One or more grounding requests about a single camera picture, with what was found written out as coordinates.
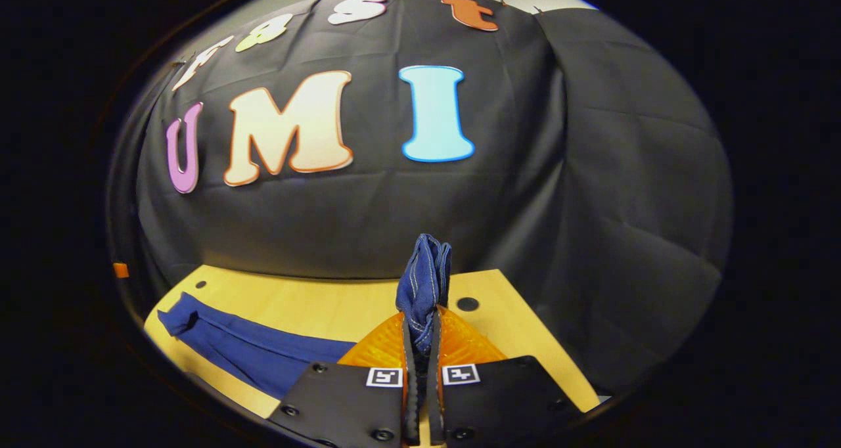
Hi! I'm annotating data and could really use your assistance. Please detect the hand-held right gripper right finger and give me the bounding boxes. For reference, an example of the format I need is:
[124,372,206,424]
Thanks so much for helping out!
[427,303,585,447]

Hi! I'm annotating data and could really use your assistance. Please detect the black backdrop cloth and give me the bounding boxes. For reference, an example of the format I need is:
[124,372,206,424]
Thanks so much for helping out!
[108,0,733,396]

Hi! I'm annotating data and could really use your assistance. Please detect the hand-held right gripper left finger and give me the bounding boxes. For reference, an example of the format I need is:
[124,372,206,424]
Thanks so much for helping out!
[266,310,421,447]

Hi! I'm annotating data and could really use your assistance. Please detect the blue denim jeans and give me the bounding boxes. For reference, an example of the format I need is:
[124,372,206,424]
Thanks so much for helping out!
[158,233,453,399]

